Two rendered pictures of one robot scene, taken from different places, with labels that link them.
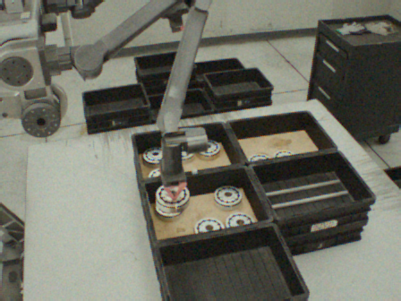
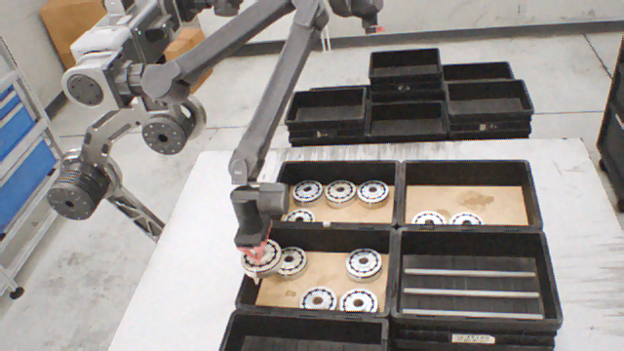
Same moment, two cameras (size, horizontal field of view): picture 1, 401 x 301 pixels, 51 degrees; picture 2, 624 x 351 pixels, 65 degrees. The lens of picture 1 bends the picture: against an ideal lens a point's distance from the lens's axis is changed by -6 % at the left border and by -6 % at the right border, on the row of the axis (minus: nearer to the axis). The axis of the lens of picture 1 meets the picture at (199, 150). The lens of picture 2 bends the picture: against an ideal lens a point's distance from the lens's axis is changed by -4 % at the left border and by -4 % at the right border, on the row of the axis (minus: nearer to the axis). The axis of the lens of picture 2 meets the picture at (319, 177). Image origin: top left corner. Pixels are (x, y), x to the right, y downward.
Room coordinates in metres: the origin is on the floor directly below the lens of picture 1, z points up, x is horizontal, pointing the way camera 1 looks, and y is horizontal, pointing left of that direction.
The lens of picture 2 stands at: (0.32, -0.50, 1.97)
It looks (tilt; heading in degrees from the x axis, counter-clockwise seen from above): 40 degrees down; 30
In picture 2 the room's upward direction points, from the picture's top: 11 degrees counter-clockwise
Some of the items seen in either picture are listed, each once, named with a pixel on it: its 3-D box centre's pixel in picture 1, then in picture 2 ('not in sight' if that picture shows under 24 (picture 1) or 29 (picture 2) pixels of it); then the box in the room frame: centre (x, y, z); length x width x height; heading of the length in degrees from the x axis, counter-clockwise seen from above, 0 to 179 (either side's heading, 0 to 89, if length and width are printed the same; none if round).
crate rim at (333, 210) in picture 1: (311, 184); (472, 273); (1.17, -0.41, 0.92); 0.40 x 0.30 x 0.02; 104
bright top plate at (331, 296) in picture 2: (209, 228); (318, 301); (1.01, -0.03, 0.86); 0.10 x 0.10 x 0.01
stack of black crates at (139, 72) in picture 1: (166, 89); (406, 96); (2.80, 0.24, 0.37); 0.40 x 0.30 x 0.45; 106
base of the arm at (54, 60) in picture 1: (56, 59); (133, 79); (1.10, 0.40, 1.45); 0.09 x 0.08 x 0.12; 16
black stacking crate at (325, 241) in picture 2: (204, 213); (321, 280); (1.07, -0.02, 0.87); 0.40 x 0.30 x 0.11; 104
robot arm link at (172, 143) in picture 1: (174, 146); (247, 201); (0.98, 0.07, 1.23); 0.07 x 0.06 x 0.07; 105
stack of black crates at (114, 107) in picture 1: (118, 128); (331, 138); (2.31, 0.52, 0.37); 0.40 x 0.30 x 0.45; 106
